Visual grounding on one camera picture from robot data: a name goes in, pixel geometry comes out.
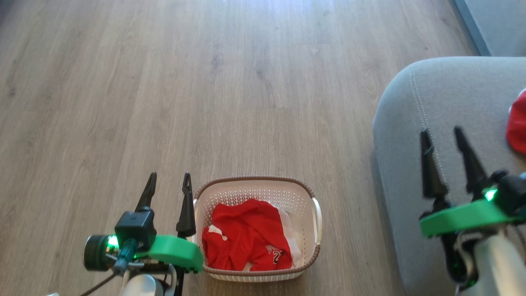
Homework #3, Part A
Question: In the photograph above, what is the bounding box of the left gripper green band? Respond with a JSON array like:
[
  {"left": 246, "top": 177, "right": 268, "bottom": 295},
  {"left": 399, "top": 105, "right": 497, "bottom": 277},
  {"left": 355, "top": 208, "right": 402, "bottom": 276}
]
[{"left": 83, "top": 172, "right": 204, "bottom": 274}]

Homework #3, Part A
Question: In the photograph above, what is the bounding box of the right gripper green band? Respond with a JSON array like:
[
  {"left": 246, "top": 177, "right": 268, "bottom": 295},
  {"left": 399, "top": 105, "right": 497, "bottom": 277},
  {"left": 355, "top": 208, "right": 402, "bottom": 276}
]
[{"left": 419, "top": 126, "right": 518, "bottom": 238}]

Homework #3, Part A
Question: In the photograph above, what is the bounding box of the red garment with white trim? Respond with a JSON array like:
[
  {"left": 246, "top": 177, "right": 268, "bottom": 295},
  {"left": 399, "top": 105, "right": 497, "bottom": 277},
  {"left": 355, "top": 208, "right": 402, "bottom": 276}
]
[{"left": 506, "top": 88, "right": 526, "bottom": 155}]

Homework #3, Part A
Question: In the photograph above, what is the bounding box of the red printed jersey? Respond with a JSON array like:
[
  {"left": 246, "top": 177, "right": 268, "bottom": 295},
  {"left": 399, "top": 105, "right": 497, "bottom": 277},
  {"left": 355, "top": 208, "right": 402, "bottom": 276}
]
[{"left": 201, "top": 199, "right": 303, "bottom": 272}]

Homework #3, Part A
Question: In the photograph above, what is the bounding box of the grey fabric sofa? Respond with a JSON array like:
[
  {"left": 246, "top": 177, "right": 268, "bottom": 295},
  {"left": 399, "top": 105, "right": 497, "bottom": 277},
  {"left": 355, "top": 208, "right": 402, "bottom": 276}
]
[{"left": 372, "top": 56, "right": 526, "bottom": 296}]

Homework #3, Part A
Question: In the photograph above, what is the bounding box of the white plastic laundry basket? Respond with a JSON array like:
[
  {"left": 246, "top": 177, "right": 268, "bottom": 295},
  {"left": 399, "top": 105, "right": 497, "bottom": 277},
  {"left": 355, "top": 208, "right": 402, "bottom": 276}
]
[{"left": 192, "top": 176, "right": 322, "bottom": 282}]

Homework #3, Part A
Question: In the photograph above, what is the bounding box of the grey baseboard strip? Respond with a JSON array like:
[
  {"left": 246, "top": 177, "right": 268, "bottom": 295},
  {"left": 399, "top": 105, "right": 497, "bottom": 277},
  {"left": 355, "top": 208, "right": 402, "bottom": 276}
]
[{"left": 454, "top": 0, "right": 492, "bottom": 57}]

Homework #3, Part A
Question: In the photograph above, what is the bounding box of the black cable with teal plug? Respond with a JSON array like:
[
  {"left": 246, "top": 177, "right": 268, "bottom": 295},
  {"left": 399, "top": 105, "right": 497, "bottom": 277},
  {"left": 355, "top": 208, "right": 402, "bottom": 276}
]
[{"left": 79, "top": 238, "right": 138, "bottom": 296}]

